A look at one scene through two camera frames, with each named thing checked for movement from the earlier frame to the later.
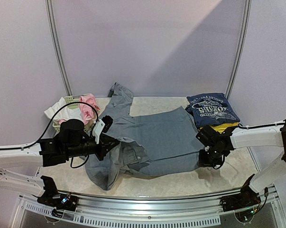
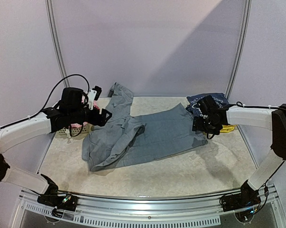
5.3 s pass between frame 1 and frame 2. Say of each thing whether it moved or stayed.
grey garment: moved
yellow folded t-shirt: stayed
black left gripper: moved
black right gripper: moved
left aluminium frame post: stayed
